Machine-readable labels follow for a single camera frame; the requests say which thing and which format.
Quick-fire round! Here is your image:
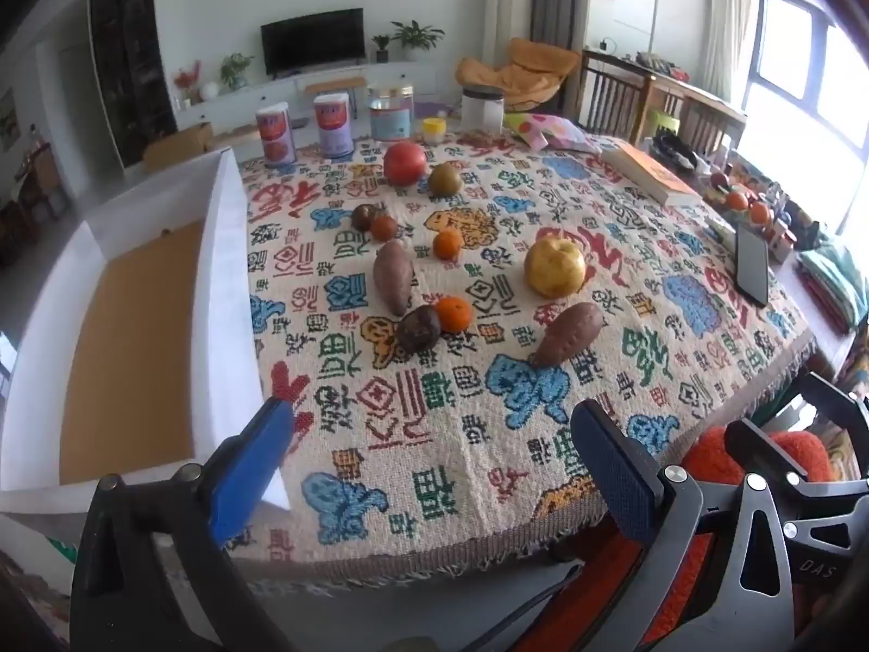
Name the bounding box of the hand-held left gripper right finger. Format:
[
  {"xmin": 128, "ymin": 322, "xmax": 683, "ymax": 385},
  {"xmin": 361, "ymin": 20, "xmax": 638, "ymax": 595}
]
[{"xmin": 570, "ymin": 399, "xmax": 795, "ymax": 652}]

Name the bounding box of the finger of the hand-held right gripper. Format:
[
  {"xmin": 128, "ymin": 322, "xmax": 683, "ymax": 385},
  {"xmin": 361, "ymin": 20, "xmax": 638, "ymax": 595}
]
[
  {"xmin": 723, "ymin": 417, "xmax": 869, "ymax": 490},
  {"xmin": 799, "ymin": 372, "xmax": 869, "ymax": 425}
]

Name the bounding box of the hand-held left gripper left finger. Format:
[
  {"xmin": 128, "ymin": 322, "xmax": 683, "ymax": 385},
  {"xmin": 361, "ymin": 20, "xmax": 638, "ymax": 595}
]
[{"xmin": 68, "ymin": 395, "xmax": 296, "ymax": 652}]

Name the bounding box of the plump purple sweet potato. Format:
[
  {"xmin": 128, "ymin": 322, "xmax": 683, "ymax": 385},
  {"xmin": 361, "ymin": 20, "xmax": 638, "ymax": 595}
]
[{"xmin": 533, "ymin": 304, "xmax": 607, "ymax": 368}]

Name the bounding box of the white cardboard box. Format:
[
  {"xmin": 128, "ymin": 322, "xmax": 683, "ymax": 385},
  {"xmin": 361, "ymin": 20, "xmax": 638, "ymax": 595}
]
[{"xmin": 0, "ymin": 148, "xmax": 293, "ymax": 510}]

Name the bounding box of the folded green red cloth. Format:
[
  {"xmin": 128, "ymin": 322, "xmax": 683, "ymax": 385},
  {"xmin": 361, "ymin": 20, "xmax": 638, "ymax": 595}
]
[{"xmin": 794, "ymin": 244, "xmax": 869, "ymax": 334}]

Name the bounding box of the printed woven tablecloth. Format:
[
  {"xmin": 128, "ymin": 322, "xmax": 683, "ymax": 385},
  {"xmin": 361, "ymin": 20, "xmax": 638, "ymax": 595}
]
[{"xmin": 221, "ymin": 132, "xmax": 819, "ymax": 581}]

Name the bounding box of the black smartphone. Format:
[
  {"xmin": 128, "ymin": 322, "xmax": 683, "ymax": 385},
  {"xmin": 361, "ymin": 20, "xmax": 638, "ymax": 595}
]
[{"xmin": 735, "ymin": 223, "xmax": 771, "ymax": 306}]

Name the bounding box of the yellow pear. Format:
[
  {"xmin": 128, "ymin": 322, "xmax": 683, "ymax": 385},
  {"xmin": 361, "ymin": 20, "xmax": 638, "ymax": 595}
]
[{"xmin": 524, "ymin": 237, "xmax": 586, "ymax": 298}]

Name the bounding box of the dark purple passion fruit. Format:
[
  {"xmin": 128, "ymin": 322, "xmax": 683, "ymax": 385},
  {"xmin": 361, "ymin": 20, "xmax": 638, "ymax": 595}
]
[{"xmin": 395, "ymin": 305, "xmax": 441, "ymax": 354}]

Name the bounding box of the long purple sweet potato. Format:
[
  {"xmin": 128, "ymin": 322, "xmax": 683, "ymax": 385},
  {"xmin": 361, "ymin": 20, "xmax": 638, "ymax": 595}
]
[{"xmin": 373, "ymin": 239, "xmax": 414, "ymax": 317}]

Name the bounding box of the orange-covered book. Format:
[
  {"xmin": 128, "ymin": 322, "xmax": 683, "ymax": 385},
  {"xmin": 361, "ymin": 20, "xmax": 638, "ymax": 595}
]
[{"xmin": 601, "ymin": 144, "xmax": 703, "ymax": 206}]

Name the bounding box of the light wooden chair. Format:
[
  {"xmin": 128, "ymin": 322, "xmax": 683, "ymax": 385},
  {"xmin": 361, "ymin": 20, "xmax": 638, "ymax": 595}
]
[{"xmin": 679, "ymin": 91, "xmax": 748, "ymax": 157}]

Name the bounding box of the brown cardboard carton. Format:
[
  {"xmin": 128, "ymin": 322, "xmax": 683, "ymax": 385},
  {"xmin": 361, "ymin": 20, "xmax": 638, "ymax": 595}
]
[{"xmin": 142, "ymin": 121, "xmax": 213, "ymax": 171}]

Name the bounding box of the large window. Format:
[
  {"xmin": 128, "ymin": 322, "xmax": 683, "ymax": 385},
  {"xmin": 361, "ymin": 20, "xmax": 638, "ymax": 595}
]
[{"xmin": 743, "ymin": 0, "xmax": 869, "ymax": 232}]

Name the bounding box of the white can red base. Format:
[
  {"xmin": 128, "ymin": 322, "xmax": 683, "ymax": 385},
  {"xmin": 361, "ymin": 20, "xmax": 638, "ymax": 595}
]
[{"xmin": 256, "ymin": 102, "xmax": 297, "ymax": 167}]

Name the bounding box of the green-brown round fruit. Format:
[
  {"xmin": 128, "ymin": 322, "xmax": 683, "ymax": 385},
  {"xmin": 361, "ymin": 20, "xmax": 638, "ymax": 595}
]
[{"xmin": 427, "ymin": 163, "xmax": 464, "ymax": 195}]

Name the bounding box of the red apple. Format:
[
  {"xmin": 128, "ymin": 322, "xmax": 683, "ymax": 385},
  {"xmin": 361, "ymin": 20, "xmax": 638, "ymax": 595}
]
[{"xmin": 383, "ymin": 142, "xmax": 429, "ymax": 186}]

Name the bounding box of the pink snack bag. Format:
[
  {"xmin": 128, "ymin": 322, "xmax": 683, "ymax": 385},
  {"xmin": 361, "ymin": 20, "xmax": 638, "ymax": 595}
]
[{"xmin": 502, "ymin": 112, "xmax": 602, "ymax": 154}]

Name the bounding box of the white television cabinet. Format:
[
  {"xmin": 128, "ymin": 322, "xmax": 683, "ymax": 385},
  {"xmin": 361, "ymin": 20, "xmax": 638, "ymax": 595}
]
[{"xmin": 173, "ymin": 61, "xmax": 439, "ymax": 130}]

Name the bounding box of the dark wooden chair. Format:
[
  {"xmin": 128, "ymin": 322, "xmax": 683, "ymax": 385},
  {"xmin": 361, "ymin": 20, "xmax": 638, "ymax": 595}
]
[{"xmin": 577, "ymin": 47, "xmax": 656, "ymax": 143}]

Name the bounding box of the clear jar pink label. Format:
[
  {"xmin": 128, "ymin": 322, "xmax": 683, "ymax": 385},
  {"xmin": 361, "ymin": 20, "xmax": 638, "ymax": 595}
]
[{"xmin": 368, "ymin": 83, "xmax": 414, "ymax": 142}]

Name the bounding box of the clear container black lid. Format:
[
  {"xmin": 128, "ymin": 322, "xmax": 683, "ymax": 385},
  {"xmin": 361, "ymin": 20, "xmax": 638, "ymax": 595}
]
[{"xmin": 462, "ymin": 83, "xmax": 505, "ymax": 131}]

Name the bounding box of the red flower bouquet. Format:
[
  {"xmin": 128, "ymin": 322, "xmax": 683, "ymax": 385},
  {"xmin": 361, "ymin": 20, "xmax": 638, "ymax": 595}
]
[{"xmin": 173, "ymin": 60, "xmax": 203, "ymax": 106}]

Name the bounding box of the white sheer curtain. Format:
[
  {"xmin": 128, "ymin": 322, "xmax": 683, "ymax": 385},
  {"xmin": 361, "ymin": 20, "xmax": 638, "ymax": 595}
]
[{"xmin": 706, "ymin": 0, "xmax": 761, "ymax": 106}]

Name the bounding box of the orange lounge chair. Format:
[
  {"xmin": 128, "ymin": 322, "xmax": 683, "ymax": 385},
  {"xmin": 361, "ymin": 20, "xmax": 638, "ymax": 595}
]
[{"xmin": 455, "ymin": 37, "xmax": 585, "ymax": 113}]

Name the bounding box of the dark glass cabinet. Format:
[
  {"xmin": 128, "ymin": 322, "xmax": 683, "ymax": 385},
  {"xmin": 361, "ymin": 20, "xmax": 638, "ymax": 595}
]
[{"xmin": 88, "ymin": 0, "xmax": 179, "ymax": 167}]

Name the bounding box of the flat screen television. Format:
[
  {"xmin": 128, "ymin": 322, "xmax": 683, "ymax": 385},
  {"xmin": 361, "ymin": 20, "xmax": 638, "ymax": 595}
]
[{"xmin": 261, "ymin": 8, "xmax": 366, "ymax": 77}]

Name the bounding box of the large green potted plant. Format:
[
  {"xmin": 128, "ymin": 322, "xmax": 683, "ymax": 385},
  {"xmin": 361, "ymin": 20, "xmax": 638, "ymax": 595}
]
[{"xmin": 392, "ymin": 19, "xmax": 445, "ymax": 62}]

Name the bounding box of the white floor air conditioner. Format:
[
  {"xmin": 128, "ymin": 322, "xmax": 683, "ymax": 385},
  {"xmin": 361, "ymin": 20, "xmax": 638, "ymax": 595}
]
[{"xmin": 485, "ymin": 0, "xmax": 537, "ymax": 62}]

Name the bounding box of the black cable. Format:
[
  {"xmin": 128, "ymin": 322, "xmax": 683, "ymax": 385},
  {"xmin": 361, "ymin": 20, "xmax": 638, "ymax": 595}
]
[{"xmin": 468, "ymin": 560, "xmax": 588, "ymax": 652}]

